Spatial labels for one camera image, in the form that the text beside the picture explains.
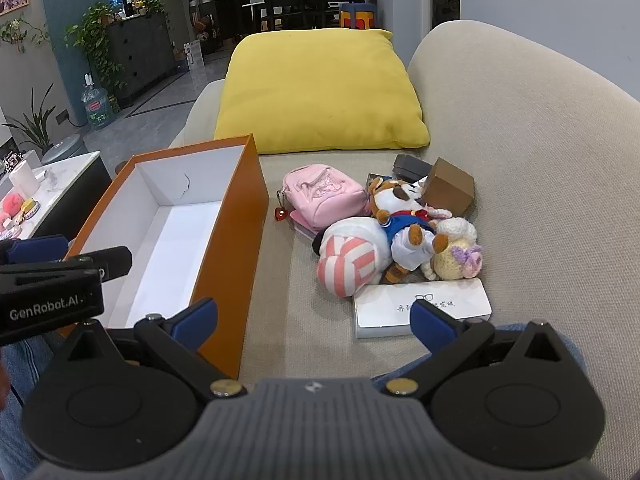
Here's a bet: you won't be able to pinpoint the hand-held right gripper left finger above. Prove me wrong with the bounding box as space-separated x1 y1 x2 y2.
52 297 246 402

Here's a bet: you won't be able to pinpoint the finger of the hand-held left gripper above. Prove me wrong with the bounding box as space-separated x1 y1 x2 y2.
0 234 69 267
62 246 134 282

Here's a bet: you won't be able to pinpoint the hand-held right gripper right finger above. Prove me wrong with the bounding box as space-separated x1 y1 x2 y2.
382 302 583 402

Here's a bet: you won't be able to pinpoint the white glasses case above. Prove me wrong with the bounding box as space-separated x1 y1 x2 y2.
352 280 494 340

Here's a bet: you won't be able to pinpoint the white sheep plush purple bow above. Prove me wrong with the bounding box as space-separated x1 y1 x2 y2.
422 205 484 281

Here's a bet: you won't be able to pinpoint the orange cardboard box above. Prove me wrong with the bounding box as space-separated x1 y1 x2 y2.
57 133 271 380

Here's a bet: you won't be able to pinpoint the pink striped white plush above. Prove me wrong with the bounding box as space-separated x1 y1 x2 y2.
312 217 394 300

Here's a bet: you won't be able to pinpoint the brown dog plush blue outfit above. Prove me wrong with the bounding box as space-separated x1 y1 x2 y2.
367 177 453 284

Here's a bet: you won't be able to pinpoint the pink notebook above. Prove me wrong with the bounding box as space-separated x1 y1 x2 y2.
289 210 327 242

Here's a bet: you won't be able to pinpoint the small brown cardboard box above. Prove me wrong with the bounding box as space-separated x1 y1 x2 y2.
422 157 476 217

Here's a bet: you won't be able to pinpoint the dark grey box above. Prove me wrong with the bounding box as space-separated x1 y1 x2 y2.
392 154 435 184

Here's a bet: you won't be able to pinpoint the pink pouch with heart charm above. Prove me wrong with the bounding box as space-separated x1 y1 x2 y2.
274 165 371 227

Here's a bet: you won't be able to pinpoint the white tissue roll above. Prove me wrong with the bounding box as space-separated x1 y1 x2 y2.
9 159 41 197

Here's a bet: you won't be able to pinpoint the marble top coffee table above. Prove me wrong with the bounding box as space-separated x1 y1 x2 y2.
0 151 114 261

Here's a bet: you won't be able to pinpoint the person's blue jeans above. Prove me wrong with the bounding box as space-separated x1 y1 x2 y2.
0 322 588 480

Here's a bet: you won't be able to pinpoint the grey round bin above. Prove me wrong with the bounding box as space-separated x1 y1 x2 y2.
42 135 89 164

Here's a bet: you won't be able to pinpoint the potted leafy plant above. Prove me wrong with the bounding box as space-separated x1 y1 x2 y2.
0 82 57 157

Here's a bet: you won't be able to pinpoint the large water jug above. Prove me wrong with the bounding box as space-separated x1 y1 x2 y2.
81 74 112 132

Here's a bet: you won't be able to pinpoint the beige fabric sofa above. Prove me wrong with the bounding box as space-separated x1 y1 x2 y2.
167 19 640 468

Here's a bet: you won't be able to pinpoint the dark grey sideboard cabinet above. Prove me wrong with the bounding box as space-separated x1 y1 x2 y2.
102 12 177 109

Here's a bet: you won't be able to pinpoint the white paper bag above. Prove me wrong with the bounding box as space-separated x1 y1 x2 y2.
184 40 206 72

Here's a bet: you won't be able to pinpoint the trailing green plant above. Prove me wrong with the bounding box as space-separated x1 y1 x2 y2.
65 2 126 92

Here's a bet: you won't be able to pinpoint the yellow pillow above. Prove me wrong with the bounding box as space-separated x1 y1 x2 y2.
214 28 431 155

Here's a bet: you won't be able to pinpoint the orange and blue stool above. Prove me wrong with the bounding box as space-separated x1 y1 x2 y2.
339 2 376 30

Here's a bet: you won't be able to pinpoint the dining table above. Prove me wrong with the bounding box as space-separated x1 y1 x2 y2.
242 0 367 31

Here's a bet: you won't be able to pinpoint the hanging wall plant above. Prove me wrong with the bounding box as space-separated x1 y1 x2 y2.
0 16 51 54

